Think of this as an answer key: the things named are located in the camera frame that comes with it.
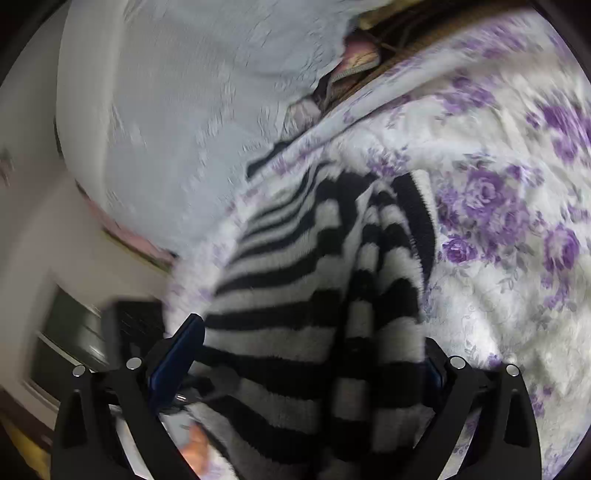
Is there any black white striped knit sweater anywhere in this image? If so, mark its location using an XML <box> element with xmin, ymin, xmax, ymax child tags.
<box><xmin>194</xmin><ymin>161</ymin><xmax>436</xmax><ymax>479</ymax></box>

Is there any person's left hand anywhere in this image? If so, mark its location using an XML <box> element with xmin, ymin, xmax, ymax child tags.
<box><xmin>180</xmin><ymin>423</ymin><xmax>211</xmax><ymax>477</ymax></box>

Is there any dark box by window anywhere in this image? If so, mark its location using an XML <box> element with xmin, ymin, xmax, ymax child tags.
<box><xmin>100</xmin><ymin>299</ymin><xmax>165</xmax><ymax>369</ymax></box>

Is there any dark glass window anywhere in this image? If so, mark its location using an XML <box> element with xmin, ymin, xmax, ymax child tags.
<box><xmin>26</xmin><ymin>285</ymin><xmax>108</xmax><ymax>405</ymax></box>

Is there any pink folded quilt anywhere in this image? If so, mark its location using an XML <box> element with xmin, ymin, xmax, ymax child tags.
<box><xmin>76</xmin><ymin>184</ymin><xmax>176</xmax><ymax>273</ymax></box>

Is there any white lace cover cloth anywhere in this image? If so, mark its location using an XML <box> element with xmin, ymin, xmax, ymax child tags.
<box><xmin>56</xmin><ymin>1</ymin><xmax>378</xmax><ymax>255</ymax></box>

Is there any purple floral white bedspread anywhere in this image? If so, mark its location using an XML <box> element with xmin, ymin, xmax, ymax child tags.
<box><xmin>167</xmin><ymin>9</ymin><xmax>590</xmax><ymax>479</ymax></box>

